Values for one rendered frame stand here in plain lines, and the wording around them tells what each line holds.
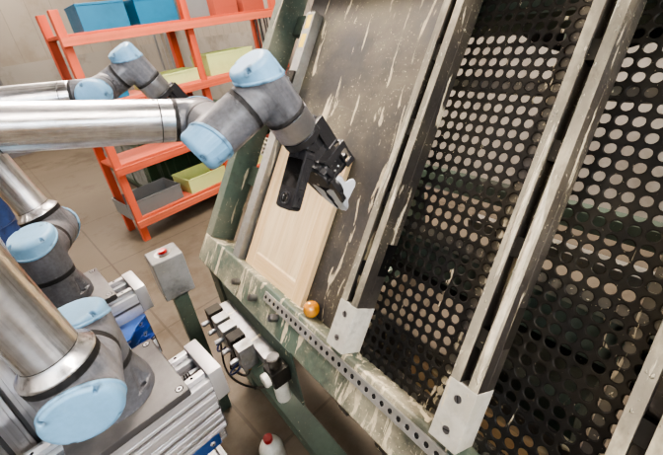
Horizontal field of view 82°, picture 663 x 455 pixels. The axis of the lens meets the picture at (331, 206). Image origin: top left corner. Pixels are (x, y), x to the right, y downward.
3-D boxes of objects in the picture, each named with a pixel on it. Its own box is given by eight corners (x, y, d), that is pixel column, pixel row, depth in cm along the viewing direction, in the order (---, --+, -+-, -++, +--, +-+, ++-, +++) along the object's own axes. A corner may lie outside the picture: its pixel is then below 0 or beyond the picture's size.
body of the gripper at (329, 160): (357, 161, 75) (329, 114, 67) (332, 194, 73) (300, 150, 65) (331, 155, 81) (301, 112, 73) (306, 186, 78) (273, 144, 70)
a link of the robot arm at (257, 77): (215, 75, 60) (255, 40, 62) (256, 126, 68) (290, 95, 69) (234, 83, 55) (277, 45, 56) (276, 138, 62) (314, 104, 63)
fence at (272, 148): (241, 254, 153) (232, 254, 150) (315, 18, 144) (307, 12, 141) (247, 259, 149) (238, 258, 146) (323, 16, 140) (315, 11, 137)
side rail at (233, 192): (228, 235, 175) (205, 232, 168) (302, -6, 165) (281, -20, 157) (234, 240, 171) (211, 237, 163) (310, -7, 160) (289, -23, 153)
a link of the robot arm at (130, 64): (105, 54, 107) (128, 36, 107) (135, 86, 115) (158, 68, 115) (104, 61, 101) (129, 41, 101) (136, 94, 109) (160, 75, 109)
